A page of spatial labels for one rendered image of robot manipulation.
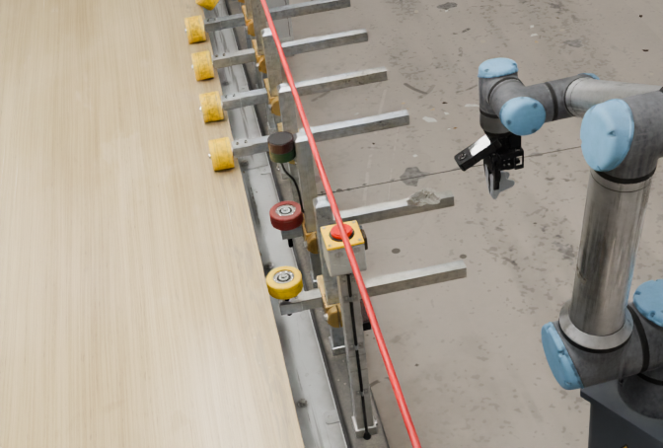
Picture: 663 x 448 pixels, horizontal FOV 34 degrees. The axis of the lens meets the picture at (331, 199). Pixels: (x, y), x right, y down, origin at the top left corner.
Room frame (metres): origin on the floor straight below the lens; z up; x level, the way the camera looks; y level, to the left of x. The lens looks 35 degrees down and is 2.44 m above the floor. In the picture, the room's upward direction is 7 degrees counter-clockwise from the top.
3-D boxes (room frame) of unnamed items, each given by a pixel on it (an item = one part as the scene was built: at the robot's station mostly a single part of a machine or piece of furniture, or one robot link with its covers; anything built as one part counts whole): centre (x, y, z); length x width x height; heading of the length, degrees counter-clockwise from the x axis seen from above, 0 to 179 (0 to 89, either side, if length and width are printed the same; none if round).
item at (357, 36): (2.91, 0.08, 0.95); 0.50 x 0.04 x 0.04; 97
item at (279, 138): (2.11, 0.10, 1.03); 0.06 x 0.06 x 0.22; 7
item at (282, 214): (2.15, 0.11, 0.85); 0.08 x 0.08 x 0.11
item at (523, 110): (2.11, -0.45, 1.14); 0.12 x 0.12 x 0.09; 10
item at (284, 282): (1.90, 0.13, 0.85); 0.08 x 0.08 x 0.11
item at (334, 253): (1.61, -0.01, 1.18); 0.07 x 0.07 x 0.08; 7
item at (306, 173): (2.12, 0.05, 0.89); 0.04 x 0.04 x 0.48; 7
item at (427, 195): (2.19, -0.22, 0.87); 0.09 x 0.07 x 0.02; 97
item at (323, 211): (1.87, 0.02, 0.88); 0.04 x 0.04 x 0.48; 7
